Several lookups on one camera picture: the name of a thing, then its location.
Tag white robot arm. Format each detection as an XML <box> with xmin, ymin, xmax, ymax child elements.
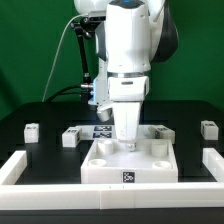
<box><xmin>74</xmin><ymin>0</ymin><xmax>178</xmax><ymax>151</ymax></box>

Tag white U-shaped obstacle fence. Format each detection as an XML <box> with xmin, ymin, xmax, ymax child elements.
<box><xmin>0</xmin><ymin>151</ymin><xmax>224</xmax><ymax>210</ymax></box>

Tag white marker sheet with tags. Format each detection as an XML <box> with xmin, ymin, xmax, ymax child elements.
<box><xmin>79</xmin><ymin>125</ymin><xmax>116</xmax><ymax>140</ymax></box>

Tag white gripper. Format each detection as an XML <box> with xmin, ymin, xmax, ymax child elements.
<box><xmin>108</xmin><ymin>76</ymin><xmax>149</xmax><ymax>151</ymax></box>

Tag white square tabletop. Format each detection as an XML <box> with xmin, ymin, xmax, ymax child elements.
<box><xmin>81</xmin><ymin>139</ymin><xmax>178</xmax><ymax>184</ymax></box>

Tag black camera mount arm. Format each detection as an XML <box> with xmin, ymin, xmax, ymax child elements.
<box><xmin>71</xmin><ymin>18</ymin><xmax>94</xmax><ymax>102</ymax></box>

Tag grey cable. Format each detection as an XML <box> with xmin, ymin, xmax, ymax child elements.
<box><xmin>41</xmin><ymin>13</ymin><xmax>90</xmax><ymax>103</ymax></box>

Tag black cables at base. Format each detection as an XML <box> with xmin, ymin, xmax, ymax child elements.
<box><xmin>46</xmin><ymin>84</ymin><xmax>84</xmax><ymax>103</ymax></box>

